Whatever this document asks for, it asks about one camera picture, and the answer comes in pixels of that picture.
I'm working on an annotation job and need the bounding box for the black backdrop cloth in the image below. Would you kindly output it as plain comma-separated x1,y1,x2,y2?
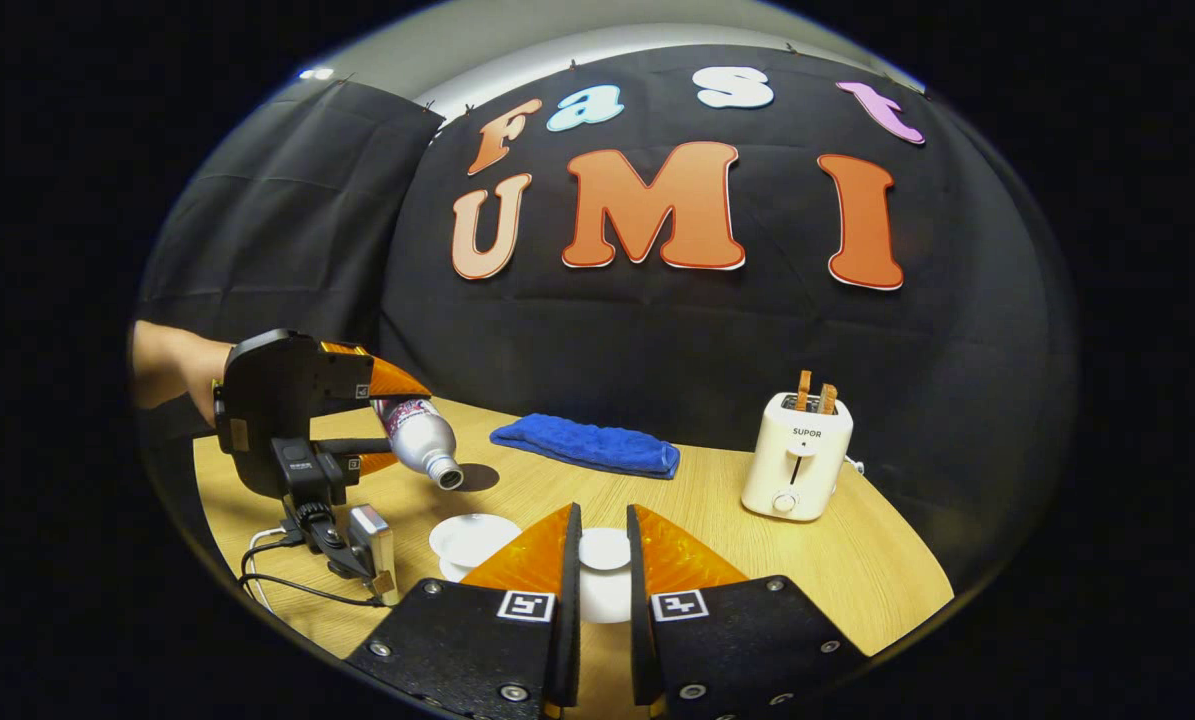
377,45,1080,591

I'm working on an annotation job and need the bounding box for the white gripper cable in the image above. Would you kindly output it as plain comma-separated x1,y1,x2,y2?
247,526,288,613

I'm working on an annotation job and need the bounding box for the silver water bottle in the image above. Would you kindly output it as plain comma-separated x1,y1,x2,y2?
371,397,466,492

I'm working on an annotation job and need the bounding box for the white toaster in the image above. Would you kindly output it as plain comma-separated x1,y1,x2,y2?
740,391,856,524

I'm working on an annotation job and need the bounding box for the blue towel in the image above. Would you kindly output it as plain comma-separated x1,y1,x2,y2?
488,413,682,482

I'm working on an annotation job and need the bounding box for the white teacup lid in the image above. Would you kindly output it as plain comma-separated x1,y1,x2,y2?
578,527,634,625

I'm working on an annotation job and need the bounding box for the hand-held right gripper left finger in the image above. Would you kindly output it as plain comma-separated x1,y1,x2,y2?
344,502,584,720

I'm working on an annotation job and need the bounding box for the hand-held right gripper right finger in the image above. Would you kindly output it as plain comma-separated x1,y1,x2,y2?
626,503,870,720

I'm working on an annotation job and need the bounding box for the plain black side cloth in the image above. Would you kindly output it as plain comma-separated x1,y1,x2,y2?
135,80,446,346

